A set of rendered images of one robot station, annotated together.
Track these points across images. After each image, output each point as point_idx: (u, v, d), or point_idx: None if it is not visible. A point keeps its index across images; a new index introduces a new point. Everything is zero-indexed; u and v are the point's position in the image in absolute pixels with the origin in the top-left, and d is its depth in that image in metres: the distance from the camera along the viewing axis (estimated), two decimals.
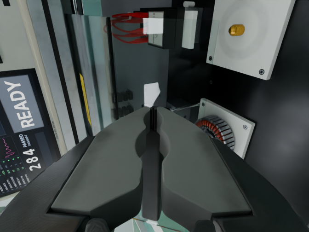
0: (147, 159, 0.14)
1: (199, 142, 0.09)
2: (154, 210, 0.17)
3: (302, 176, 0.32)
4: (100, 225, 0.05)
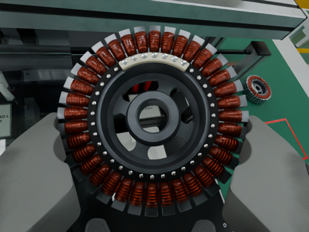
0: None
1: (288, 164, 0.08)
2: None
3: None
4: (100, 225, 0.05)
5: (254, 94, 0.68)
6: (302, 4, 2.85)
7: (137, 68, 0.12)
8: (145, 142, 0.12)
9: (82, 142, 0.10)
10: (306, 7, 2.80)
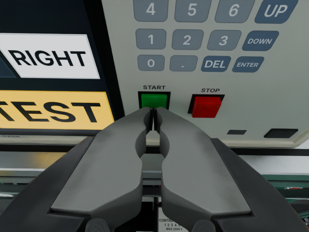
0: None
1: (199, 142, 0.09)
2: None
3: None
4: (100, 225, 0.05)
5: None
6: None
7: None
8: None
9: None
10: None
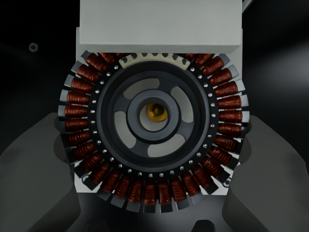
0: None
1: (288, 164, 0.08)
2: None
3: None
4: (100, 225, 0.05)
5: None
6: None
7: (137, 66, 0.11)
8: (145, 140, 0.12)
9: (82, 141, 0.10)
10: None
